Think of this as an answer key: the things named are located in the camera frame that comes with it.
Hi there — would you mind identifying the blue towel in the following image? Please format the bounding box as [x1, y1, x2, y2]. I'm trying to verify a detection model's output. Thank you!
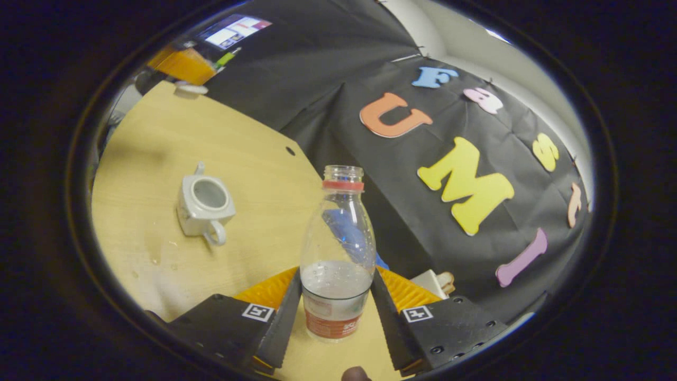
[324, 209, 390, 270]

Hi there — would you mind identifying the clear plastic water bottle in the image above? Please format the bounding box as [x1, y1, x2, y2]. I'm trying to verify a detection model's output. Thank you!
[300, 165, 377, 342]

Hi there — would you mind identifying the white toaster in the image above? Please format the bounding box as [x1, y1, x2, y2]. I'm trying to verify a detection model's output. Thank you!
[410, 269, 455, 300]

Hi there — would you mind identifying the black backdrop cloth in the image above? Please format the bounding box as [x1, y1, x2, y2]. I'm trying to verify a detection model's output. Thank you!
[204, 0, 593, 323]

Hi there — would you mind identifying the computer monitor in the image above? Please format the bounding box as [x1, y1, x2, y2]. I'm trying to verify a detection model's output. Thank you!
[198, 15, 273, 51]

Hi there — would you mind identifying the green bottle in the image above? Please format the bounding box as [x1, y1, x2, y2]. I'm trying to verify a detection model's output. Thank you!
[214, 47, 243, 68]

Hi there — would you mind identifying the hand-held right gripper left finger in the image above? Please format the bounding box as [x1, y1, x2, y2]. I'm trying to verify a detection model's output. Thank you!
[167, 267, 302, 369]

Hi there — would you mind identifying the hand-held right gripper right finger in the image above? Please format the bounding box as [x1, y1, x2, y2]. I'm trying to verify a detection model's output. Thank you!
[370, 266, 508, 371]

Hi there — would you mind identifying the white ceramic teacup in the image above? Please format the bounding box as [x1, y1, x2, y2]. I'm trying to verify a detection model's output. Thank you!
[176, 161, 237, 247]

